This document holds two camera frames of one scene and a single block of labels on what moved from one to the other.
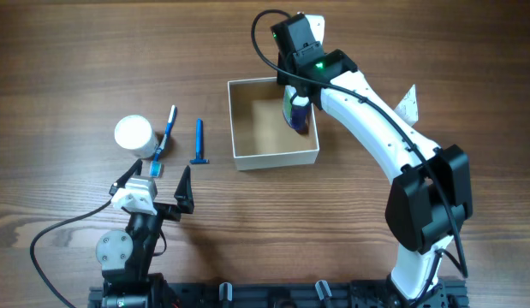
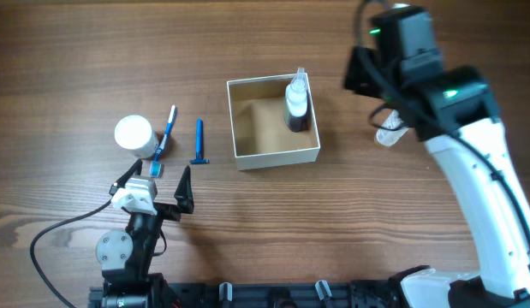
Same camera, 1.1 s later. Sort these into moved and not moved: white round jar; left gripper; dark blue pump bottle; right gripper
Moved: right gripper
Not moved: white round jar; left gripper; dark blue pump bottle
